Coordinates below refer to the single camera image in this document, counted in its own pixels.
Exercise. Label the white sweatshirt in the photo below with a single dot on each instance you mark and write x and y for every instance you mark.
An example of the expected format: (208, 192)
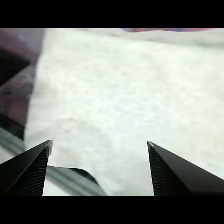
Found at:
(120, 96)

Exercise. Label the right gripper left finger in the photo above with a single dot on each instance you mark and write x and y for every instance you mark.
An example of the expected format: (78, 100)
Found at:
(26, 173)

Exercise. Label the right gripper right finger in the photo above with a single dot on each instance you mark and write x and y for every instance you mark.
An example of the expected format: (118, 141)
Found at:
(180, 176)

